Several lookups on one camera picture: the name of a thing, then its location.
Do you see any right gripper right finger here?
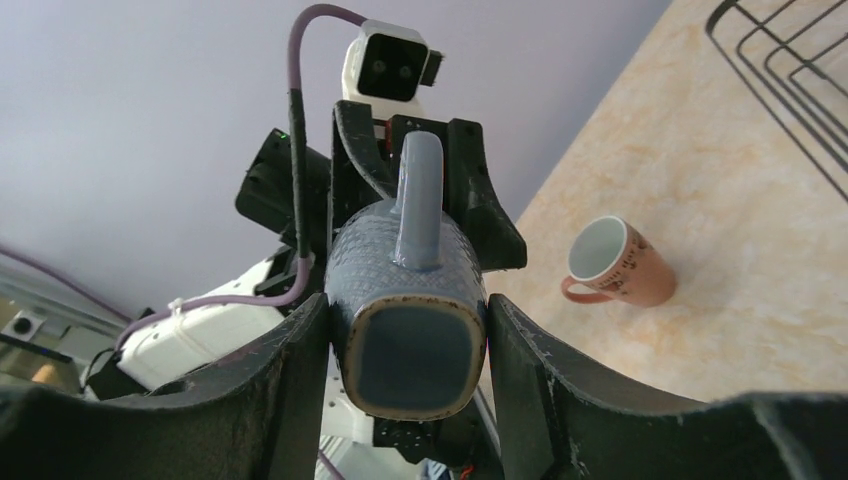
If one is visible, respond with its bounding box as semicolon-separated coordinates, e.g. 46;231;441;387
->
487;294;847;479

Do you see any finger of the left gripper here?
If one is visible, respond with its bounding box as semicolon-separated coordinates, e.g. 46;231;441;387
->
331;100;397;229
446;119;527;272

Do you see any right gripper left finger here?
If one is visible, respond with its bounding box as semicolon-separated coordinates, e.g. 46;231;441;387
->
1;294;329;479

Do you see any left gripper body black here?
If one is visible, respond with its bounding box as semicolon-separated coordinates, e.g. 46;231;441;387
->
236;115;448;257

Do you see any grey white cup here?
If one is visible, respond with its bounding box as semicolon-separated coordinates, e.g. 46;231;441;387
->
325;131;487;421

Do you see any dark wire dish rack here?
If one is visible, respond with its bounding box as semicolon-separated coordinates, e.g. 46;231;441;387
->
705;1;847;199

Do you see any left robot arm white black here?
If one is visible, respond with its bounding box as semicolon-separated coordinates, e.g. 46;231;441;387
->
117;101;527;447

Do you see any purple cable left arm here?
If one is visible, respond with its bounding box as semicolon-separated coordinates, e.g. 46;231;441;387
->
0;3;368;352

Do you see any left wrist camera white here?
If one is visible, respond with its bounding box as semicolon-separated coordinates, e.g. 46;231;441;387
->
342;19;444;120

